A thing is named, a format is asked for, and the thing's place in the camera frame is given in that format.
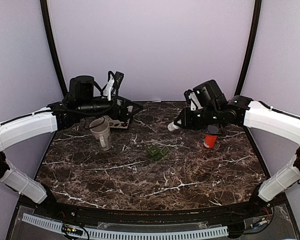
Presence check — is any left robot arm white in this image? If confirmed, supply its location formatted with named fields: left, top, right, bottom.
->
left=0, top=71, right=143, bottom=218

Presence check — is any grey slotted cable duct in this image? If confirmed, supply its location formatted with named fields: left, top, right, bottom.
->
left=21, top=213, right=229, bottom=240

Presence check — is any black front table rail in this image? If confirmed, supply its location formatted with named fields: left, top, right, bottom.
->
left=14, top=193, right=288, bottom=227

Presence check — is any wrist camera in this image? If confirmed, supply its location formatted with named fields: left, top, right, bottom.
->
left=101, top=71, right=124, bottom=101
left=183, top=89, right=199, bottom=111

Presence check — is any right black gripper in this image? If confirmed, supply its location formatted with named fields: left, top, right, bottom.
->
left=174, top=105, right=221, bottom=131

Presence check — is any orange pill bottle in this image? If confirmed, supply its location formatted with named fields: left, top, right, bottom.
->
left=203, top=134, right=218, bottom=149

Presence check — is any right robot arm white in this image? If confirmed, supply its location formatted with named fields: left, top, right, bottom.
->
left=167, top=79, right=300, bottom=217

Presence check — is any black right corner frame post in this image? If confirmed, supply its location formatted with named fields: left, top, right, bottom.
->
left=234, top=0, right=262, bottom=96

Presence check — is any small white pill bottle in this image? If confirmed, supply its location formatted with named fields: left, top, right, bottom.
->
left=167, top=120, right=181, bottom=132

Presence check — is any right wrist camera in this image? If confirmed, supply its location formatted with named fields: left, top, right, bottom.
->
left=183, top=89, right=199, bottom=111

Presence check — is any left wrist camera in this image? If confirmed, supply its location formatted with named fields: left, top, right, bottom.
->
left=101, top=71, right=124, bottom=101

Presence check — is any black corner frame post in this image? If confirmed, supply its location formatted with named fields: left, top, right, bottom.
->
left=234, top=0, right=262, bottom=96
left=40, top=0, right=68, bottom=96

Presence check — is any square floral ceramic plate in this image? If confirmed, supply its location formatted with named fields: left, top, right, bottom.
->
left=105, top=115, right=131, bottom=130

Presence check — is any grey bottle cap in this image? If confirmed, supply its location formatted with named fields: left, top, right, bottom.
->
left=206, top=125, right=220, bottom=136

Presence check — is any black left corner frame post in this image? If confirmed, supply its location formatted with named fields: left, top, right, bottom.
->
left=40, top=0, right=68, bottom=96

